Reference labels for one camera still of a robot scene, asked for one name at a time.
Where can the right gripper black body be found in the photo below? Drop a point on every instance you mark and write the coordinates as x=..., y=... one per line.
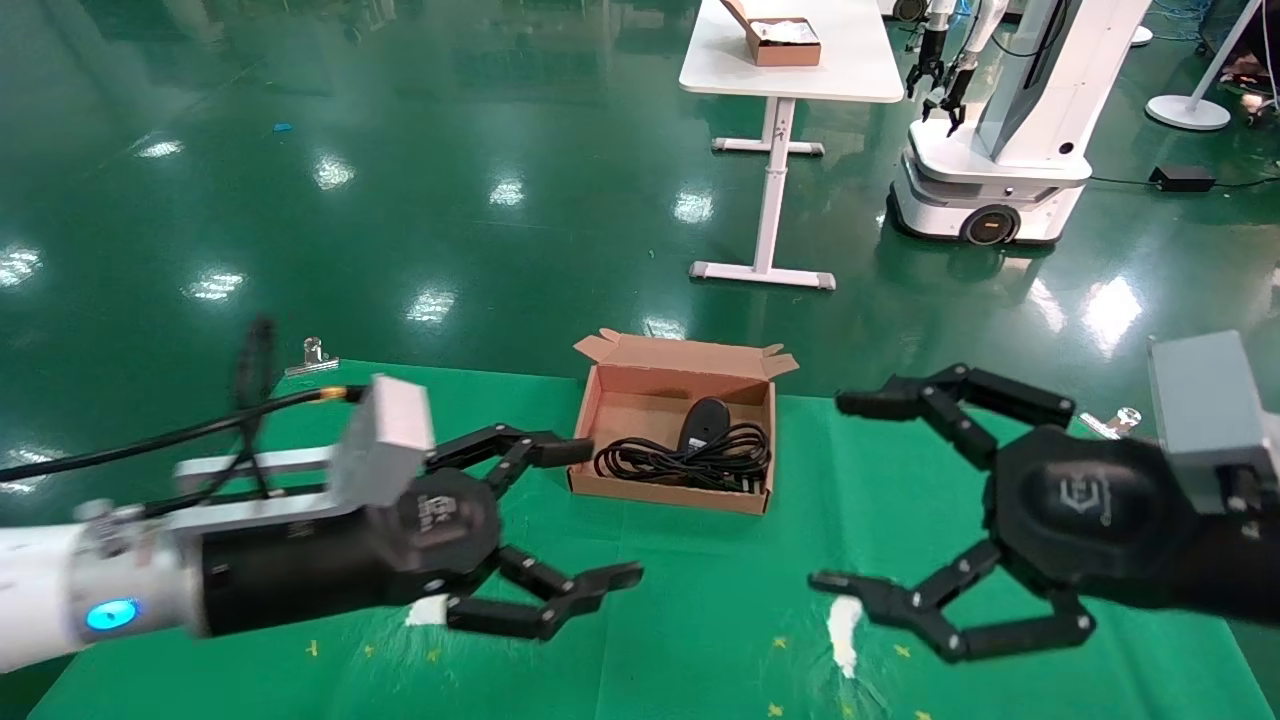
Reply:
x=1090, y=510

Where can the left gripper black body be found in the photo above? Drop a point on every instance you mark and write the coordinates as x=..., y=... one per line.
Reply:
x=330, y=575

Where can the white wheeled robot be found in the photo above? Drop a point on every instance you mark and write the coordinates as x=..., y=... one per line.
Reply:
x=1000, y=160

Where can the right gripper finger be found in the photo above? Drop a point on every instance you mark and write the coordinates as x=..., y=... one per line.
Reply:
x=960, y=625
x=960, y=400

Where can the black power adapter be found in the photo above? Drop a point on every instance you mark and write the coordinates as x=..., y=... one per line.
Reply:
x=1182, y=178

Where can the small brown cardboard box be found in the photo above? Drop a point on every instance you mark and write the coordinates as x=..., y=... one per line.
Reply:
x=785, y=50

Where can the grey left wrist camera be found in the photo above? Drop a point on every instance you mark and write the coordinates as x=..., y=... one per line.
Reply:
x=385, y=440

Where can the metal binder clip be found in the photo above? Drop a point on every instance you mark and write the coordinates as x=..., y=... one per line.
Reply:
x=312, y=362
x=1125, y=416

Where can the green table cloth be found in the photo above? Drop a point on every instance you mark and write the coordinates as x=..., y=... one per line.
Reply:
x=720, y=600

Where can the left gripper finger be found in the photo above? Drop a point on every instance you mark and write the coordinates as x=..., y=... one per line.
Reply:
x=520, y=445
x=540, y=605

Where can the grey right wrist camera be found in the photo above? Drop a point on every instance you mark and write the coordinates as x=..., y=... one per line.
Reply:
x=1205, y=410

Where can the white standing desk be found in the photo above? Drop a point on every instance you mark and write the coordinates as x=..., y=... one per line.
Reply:
x=850, y=60

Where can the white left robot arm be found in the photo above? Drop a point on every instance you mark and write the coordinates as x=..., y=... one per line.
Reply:
x=40, y=590

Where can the white floor stand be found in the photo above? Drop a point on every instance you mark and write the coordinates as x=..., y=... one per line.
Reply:
x=1188, y=110

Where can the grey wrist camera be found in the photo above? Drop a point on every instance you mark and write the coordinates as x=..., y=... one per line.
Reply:
x=1205, y=410
x=385, y=440

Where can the open brown cardboard box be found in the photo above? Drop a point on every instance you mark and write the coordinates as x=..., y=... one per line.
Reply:
x=640, y=400

